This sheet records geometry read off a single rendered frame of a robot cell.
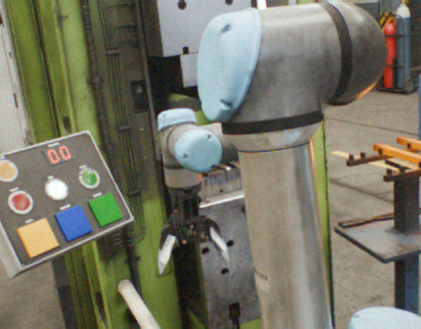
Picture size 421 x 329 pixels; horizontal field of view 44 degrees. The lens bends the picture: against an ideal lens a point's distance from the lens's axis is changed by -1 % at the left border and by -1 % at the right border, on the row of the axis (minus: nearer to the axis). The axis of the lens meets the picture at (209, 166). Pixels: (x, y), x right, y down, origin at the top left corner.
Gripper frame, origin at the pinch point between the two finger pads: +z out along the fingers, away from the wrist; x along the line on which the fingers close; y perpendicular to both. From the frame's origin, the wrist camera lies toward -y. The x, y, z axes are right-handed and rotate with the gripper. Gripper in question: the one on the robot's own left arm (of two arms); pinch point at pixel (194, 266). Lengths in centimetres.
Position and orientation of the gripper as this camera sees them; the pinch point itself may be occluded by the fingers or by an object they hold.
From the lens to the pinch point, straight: 117.2
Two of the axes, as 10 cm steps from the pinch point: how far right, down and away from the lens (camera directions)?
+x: 9.8, -1.5, 1.6
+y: 1.9, 2.5, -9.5
